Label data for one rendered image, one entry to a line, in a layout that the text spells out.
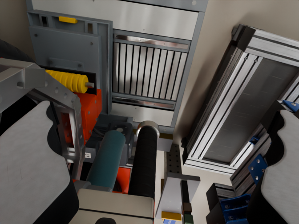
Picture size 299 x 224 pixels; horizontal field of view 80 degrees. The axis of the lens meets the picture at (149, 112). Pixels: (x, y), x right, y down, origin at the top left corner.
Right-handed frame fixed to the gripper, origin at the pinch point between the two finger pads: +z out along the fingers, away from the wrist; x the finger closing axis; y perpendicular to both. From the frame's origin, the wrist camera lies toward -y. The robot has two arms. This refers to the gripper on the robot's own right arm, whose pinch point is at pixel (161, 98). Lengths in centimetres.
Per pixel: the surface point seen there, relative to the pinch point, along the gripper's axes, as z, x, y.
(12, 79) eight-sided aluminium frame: 12.7, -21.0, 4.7
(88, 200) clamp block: 0.6, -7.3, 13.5
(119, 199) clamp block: 1.2, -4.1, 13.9
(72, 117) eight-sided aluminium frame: 30.5, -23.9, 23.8
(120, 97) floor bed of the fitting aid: 86, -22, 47
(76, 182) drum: 11.5, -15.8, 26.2
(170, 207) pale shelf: 48, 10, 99
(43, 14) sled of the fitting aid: 76, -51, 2
